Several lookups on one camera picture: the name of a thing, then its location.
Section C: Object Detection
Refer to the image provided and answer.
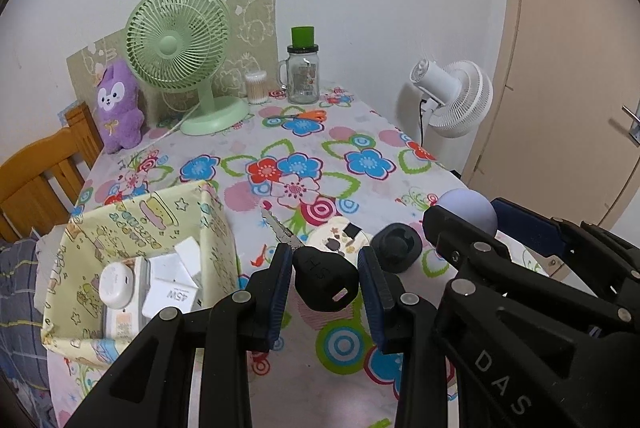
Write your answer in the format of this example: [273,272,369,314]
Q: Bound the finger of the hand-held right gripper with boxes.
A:
[423,205,522,283]
[491,196,640,304]

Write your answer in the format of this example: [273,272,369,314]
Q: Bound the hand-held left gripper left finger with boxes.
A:
[64,243,294,428]

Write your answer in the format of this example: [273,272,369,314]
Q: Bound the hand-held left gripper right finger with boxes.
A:
[356,245,460,428]

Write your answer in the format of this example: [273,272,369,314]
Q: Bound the lavender ball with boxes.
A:
[436,189,498,239]

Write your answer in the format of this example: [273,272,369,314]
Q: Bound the black head key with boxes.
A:
[260,203,360,313]

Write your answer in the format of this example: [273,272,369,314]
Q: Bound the white charger adapter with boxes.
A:
[141,255,201,320]

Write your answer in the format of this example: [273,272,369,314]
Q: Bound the yellow cartoon storage box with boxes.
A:
[40,180,240,356]

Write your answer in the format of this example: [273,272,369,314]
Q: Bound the white rectangular stained device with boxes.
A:
[102,258,151,339]

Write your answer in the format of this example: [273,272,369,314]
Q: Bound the black round knob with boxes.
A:
[371,223,425,274]

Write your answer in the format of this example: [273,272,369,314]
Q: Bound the white round printed disc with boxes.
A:
[302,215,373,256]

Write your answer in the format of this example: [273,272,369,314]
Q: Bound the white cube plug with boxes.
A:
[173,235,202,280]

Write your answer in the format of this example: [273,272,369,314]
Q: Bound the floral tablecloth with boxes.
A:
[47,85,566,428]

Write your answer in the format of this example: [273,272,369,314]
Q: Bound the white standing fan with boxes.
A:
[409,58,494,146]

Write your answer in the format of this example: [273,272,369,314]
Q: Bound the white round device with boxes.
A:
[98,262,137,309]

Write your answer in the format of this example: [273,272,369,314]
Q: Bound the beige door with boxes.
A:
[460,0,640,229]

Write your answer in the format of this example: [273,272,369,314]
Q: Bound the green desk fan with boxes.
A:
[125,0,249,136]

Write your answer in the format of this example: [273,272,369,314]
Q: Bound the cotton swab container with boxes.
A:
[244,70,268,105]

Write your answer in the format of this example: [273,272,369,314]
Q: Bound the glass jar mug green lid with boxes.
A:
[277,26,321,105]

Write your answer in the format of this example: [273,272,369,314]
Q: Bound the purple plush toy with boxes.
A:
[95,59,146,155]

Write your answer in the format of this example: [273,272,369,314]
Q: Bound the white pillow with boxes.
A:
[35,228,68,259]

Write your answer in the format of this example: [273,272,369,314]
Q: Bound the grey plaid blanket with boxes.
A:
[0,238,56,424]

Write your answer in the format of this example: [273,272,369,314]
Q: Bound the wooden chair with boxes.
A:
[0,103,105,241]

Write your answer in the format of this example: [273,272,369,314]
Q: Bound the metal door handle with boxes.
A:
[621,104,640,136]

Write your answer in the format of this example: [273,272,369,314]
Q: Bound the orange handled scissors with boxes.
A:
[267,109,328,123]

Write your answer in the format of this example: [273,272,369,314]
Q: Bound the white fan cable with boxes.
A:
[142,100,201,144]

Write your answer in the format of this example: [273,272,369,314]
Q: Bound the beige cartoon wall sheet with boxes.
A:
[66,0,278,119]

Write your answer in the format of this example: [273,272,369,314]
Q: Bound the blue patterned wall sheet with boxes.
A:
[56,100,81,126]

